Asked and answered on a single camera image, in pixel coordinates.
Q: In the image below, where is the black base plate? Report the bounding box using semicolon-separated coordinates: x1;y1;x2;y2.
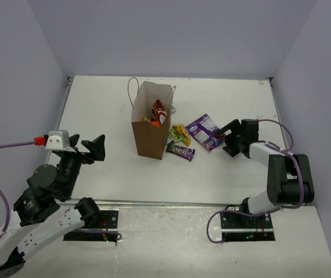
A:
220;213;275;243
63;210;122;243

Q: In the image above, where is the red Doritos chip bag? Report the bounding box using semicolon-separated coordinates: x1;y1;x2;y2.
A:
151;99;168;124

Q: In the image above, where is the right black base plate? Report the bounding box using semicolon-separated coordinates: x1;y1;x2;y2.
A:
220;213;275;243

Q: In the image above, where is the purple white candy bag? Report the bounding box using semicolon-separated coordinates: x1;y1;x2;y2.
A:
185;114;224;151

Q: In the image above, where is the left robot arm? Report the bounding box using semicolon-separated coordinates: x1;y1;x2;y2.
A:
0;130;106;273

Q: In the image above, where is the brown M&M's packet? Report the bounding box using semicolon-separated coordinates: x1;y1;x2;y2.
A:
166;142;195;162

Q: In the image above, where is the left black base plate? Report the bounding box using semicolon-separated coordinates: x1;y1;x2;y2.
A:
63;210;122;243

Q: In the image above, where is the orange Fox's candy bag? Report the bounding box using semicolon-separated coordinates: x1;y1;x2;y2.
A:
141;115;161;127

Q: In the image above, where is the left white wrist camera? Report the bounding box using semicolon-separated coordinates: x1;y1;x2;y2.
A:
34;130;70;151

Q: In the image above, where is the green candy wrapper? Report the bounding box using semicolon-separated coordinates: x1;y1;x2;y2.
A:
167;126;184;144

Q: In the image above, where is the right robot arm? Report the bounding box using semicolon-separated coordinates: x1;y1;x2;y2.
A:
213;119;315;228

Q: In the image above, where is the yellow M&M's packet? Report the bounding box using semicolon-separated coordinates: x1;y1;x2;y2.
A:
173;124;191;147

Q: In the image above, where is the brown paper bag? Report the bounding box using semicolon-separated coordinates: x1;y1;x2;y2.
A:
129;81;176;160

